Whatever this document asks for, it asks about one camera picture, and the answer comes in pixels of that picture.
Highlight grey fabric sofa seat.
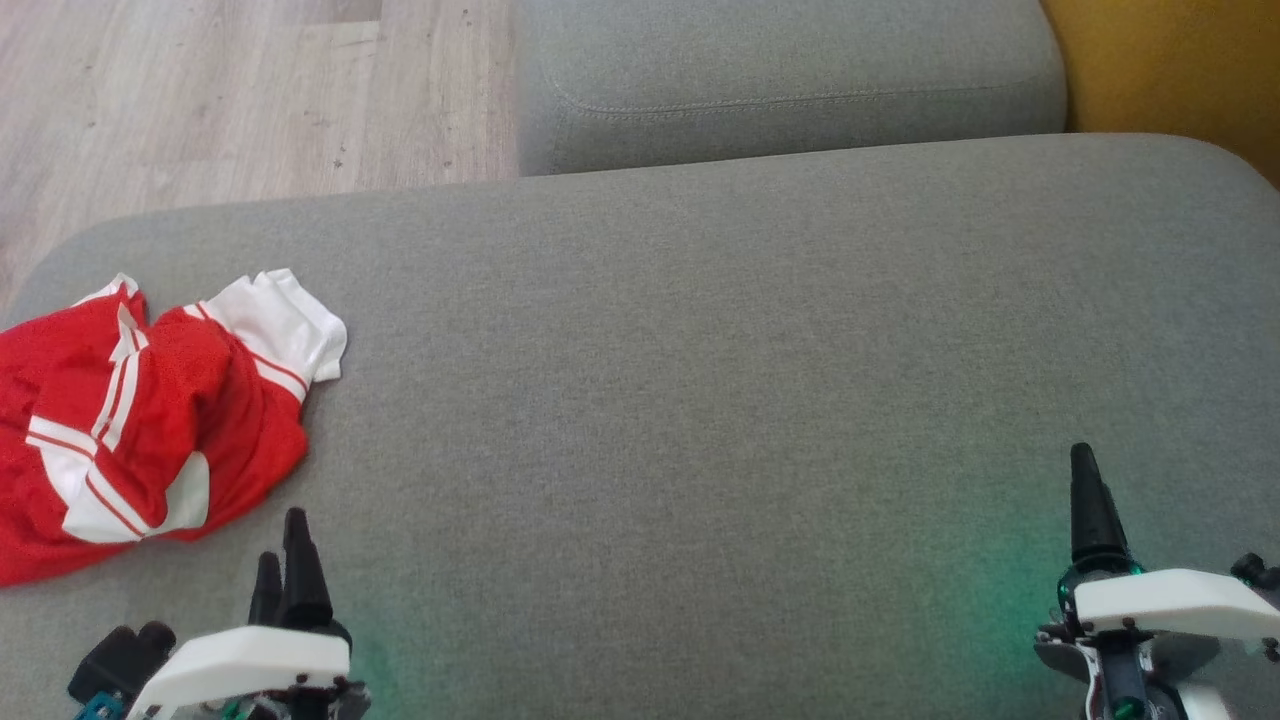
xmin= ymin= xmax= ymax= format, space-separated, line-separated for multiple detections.
xmin=0 ymin=133 xmax=1280 ymax=720

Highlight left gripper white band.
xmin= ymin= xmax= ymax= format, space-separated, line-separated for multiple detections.
xmin=125 ymin=508 xmax=371 ymax=720

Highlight yellow fabric cushion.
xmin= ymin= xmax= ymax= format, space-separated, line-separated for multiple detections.
xmin=1040 ymin=0 xmax=1280 ymax=189

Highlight red shorts with white stripe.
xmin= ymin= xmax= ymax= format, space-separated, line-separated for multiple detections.
xmin=0 ymin=275 xmax=311 ymax=589

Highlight grey sofa cushion with seam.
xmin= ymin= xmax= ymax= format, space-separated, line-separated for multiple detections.
xmin=515 ymin=0 xmax=1069 ymax=178

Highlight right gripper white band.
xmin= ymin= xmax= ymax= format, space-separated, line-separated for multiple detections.
xmin=1036 ymin=443 xmax=1280 ymax=720

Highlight red white basketball jersey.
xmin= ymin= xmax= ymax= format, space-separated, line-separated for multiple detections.
xmin=25 ymin=268 xmax=348 ymax=546

